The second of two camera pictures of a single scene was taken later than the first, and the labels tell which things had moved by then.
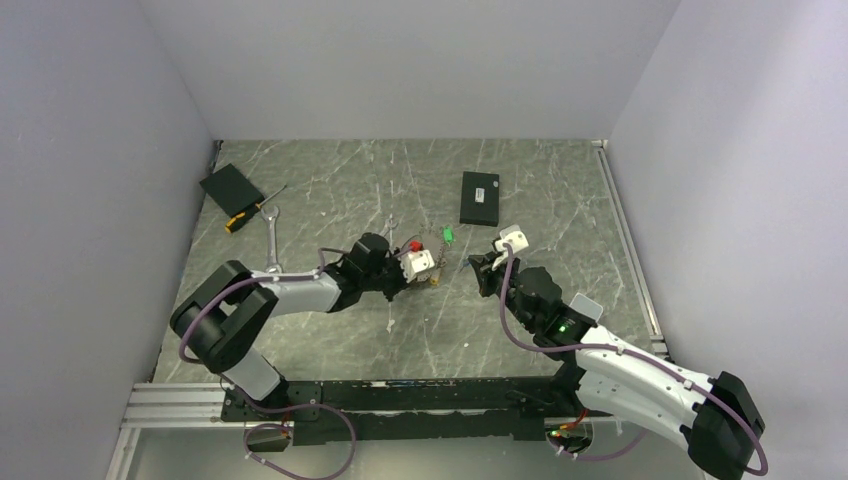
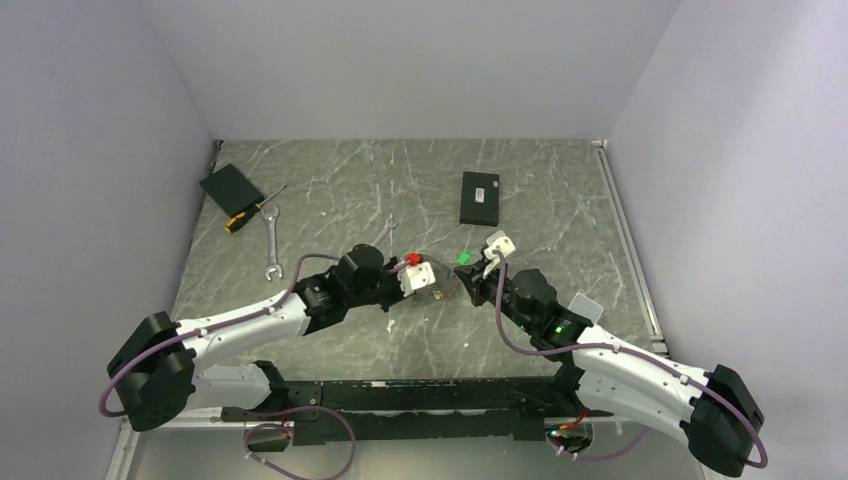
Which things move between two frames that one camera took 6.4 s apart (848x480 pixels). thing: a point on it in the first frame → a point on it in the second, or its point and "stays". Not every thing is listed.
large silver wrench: (273, 266) stays
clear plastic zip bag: (433, 240) → (444, 280)
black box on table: (480, 198) stays
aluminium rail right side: (636, 268) stays
